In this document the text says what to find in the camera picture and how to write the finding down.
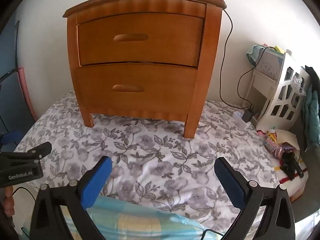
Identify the teal cloth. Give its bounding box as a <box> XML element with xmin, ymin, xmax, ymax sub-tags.
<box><xmin>246</xmin><ymin>44</ymin><xmax>265</xmax><ymax>64</ymax></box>

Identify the pink foam tube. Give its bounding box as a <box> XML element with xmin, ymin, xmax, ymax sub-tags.
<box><xmin>16</xmin><ymin>67</ymin><xmax>39</xmax><ymax>122</ymax></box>

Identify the black charger plug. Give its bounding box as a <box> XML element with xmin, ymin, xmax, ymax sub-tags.
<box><xmin>243</xmin><ymin>109</ymin><xmax>254</xmax><ymax>123</ymax></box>

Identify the printed white box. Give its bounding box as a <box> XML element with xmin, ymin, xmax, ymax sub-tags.
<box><xmin>257</xmin><ymin>47</ymin><xmax>285</xmax><ymax>79</ymax></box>

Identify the teal hanging garment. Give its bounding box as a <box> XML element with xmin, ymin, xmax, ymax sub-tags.
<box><xmin>301</xmin><ymin>82</ymin><xmax>320</xmax><ymax>153</ymax></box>

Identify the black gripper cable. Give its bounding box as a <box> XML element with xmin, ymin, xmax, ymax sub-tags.
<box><xmin>12</xmin><ymin>187</ymin><xmax>37</xmax><ymax>203</ymax></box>
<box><xmin>200</xmin><ymin>229</ymin><xmax>223</xmax><ymax>240</ymax></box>

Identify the white laundry basket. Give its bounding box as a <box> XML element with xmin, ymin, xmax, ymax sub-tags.
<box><xmin>256</xmin><ymin>52</ymin><xmax>310</xmax><ymax>133</ymax></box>

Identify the pile of toys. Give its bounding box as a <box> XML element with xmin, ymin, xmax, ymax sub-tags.
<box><xmin>257</xmin><ymin>129</ymin><xmax>308</xmax><ymax>180</ymax></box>

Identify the blue-grey refrigerator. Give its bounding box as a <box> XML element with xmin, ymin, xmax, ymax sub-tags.
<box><xmin>0</xmin><ymin>20</ymin><xmax>35</xmax><ymax>133</ymax></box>

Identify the black hanging garment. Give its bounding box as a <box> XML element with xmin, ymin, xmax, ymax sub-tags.
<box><xmin>305</xmin><ymin>65</ymin><xmax>320</xmax><ymax>85</ymax></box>

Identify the checked pastel blanket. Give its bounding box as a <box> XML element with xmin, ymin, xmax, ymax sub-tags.
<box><xmin>60</xmin><ymin>195</ymin><xmax>218</xmax><ymax>240</ymax></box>

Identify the black power cable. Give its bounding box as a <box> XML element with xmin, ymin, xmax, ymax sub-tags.
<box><xmin>237</xmin><ymin>46</ymin><xmax>275</xmax><ymax>105</ymax></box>
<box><xmin>219</xmin><ymin>9</ymin><xmax>254</xmax><ymax>110</ymax></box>

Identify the floral bedsheet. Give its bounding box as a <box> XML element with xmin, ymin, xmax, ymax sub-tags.
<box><xmin>14</xmin><ymin>90</ymin><xmax>283</xmax><ymax>230</ymax></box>

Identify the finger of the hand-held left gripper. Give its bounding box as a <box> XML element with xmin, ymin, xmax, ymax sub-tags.
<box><xmin>0</xmin><ymin>131</ymin><xmax>22</xmax><ymax>152</ymax></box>
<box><xmin>0</xmin><ymin>141</ymin><xmax>52</xmax><ymax>167</ymax></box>

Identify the person's left hand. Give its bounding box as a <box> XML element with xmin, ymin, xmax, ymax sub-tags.
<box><xmin>4</xmin><ymin>186</ymin><xmax>15</xmax><ymax>214</ymax></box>

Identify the small white device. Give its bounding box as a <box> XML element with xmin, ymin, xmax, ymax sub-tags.
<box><xmin>232</xmin><ymin>111</ymin><xmax>244</xmax><ymax>124</ymax></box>

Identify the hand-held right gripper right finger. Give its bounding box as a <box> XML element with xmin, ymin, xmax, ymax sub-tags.
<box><xmin>214</xmin><ymin>157</ymin><xmax>295</xmax><ymax>240</ymax></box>

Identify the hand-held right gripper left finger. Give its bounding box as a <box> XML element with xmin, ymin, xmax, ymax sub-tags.
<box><xmin>30</xmin><ymin>156</ymin><xmax>113</xmax><ymax>240</ymax></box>

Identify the wooden nightstand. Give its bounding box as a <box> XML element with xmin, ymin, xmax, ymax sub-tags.
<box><xmin>62</xmin><ymin>0</ymin><xmax>227</xmax><ymax>139</ymax></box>

